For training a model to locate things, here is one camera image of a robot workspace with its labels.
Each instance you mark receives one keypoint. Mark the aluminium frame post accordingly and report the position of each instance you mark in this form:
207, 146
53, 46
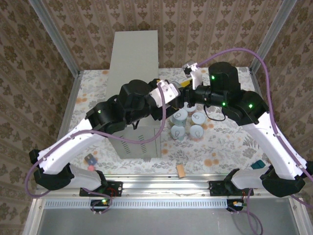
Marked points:
271, 39
56, 41

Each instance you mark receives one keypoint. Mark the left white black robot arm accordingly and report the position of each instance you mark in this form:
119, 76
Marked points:
73, 144

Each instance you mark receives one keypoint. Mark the grey lower shelf panel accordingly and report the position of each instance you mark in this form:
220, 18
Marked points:
159, 222

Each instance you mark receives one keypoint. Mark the small pink eraser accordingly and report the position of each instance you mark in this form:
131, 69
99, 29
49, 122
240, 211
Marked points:
91, 168

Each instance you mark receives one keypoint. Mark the aluminium mounting rail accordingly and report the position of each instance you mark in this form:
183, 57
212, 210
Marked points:
159, 187

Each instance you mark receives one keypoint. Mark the teal block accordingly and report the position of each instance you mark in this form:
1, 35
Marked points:
258, 164

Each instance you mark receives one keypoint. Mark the green grape label can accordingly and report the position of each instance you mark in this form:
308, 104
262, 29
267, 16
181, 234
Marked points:
179, 115

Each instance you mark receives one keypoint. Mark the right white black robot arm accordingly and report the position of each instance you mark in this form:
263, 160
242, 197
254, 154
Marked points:
276, 151

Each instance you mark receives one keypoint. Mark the small wooden block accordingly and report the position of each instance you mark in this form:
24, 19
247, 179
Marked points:
181, 171

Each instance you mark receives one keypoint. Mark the small black controller board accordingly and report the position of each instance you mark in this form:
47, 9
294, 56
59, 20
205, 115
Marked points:
96, 202
232, 208

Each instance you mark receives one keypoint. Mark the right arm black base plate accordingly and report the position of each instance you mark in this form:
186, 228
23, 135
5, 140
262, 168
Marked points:
215, 189

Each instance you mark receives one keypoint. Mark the grey metal cabinet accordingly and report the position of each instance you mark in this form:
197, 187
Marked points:
133, 58

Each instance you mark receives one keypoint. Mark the floral tablecloth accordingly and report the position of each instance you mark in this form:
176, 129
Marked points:
215, 147

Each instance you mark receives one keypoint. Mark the yellow pineapple label can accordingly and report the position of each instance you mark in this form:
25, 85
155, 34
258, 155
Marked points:
198, 117

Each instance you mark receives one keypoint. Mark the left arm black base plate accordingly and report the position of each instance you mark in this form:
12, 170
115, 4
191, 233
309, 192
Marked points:
115, 189

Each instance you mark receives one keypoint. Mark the small blue-red toy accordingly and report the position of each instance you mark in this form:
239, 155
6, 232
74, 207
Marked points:
90, 159

